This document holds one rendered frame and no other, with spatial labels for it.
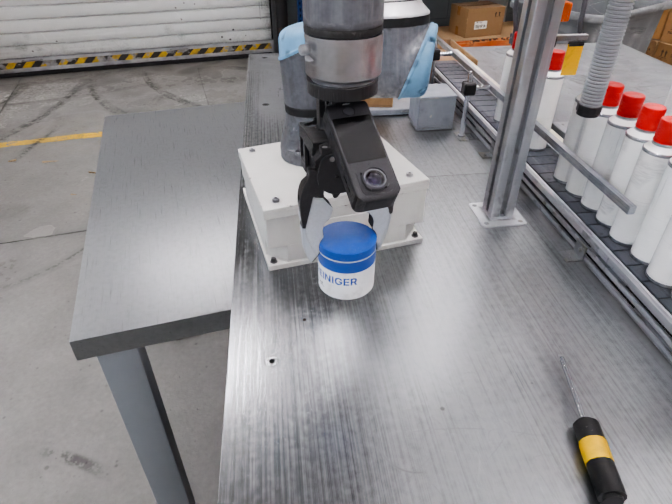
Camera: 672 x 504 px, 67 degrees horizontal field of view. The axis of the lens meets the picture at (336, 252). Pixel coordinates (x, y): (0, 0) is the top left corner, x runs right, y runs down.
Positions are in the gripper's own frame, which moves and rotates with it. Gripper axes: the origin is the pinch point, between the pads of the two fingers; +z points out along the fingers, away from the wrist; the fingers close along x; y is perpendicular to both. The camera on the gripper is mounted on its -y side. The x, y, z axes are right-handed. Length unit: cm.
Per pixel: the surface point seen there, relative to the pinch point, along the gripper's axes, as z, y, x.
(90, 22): 61, 456, 78
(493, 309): 16.9, 0.8, -24.1
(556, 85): -2, 38, -57
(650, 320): 14.4, -10.0, -42.2
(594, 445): 14.0, -24.1, -20.8
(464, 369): 16.8, -8.3, -14.0
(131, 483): 100, 42, 48
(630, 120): -5, 14, -52
